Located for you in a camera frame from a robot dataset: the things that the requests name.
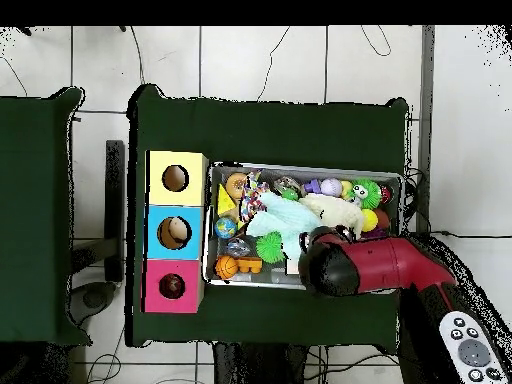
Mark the mint waffle cloth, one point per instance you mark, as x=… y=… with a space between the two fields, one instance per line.
x=288 y=220

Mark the cream waffle cloth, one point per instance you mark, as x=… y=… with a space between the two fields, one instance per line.
x=336 y=212

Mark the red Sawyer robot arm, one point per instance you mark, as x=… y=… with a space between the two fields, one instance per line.
x=380 y=264

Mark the wooden box with three holes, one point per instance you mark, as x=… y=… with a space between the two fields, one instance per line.
x=176 y=160

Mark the colourful patterned cloth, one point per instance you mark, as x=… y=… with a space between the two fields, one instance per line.
x=252 y=196

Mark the yellow cheese wedge toy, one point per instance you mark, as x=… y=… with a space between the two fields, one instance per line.
x=225 y=202

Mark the small globe ball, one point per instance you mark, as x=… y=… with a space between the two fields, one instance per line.
x=226 y=228

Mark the small orange basketball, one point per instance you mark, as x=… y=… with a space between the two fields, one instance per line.
x=226 y=267

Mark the white baseball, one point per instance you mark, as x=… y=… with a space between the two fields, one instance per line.
x=331 y=187

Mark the dark green table cloth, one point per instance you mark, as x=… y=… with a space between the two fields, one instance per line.
x=300 y=132
x=40 y=140

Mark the yellow ball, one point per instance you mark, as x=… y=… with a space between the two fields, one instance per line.
x=370 y=220

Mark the green spiky googly-eyed ball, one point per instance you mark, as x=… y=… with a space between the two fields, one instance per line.
x=370 y=196

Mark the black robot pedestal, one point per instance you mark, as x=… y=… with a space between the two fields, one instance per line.
x=260 y=368

